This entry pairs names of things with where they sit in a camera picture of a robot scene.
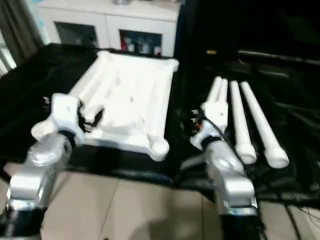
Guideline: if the white plastic table leg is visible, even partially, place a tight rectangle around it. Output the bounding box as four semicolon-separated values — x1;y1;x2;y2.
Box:
204;76;224;107
219;78;231;108
229;80;257;166
239;81;291;169

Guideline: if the white plastic table top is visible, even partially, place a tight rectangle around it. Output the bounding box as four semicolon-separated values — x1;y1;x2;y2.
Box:
66;50;180;162

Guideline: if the black work mat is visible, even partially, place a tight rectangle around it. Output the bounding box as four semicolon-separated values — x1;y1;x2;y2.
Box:
0;42;320;206

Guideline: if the white glass-door cabinet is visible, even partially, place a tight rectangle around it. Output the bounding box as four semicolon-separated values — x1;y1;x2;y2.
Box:
35;0;181;57

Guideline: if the black backdrop cloth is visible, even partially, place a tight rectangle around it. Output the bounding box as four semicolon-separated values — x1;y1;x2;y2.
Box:
175;0;320;71

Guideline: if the grey curtain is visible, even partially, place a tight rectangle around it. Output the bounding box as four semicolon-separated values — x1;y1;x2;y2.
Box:
0;0;48;66

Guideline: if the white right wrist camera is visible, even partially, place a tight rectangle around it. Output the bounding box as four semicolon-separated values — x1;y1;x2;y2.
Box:
190;99;232;151

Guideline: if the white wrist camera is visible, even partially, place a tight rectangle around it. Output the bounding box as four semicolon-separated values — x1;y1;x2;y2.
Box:
31;93;85;145
190;99;232;151

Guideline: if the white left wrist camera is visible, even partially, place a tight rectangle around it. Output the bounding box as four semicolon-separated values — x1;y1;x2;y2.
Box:
31;93;85;145

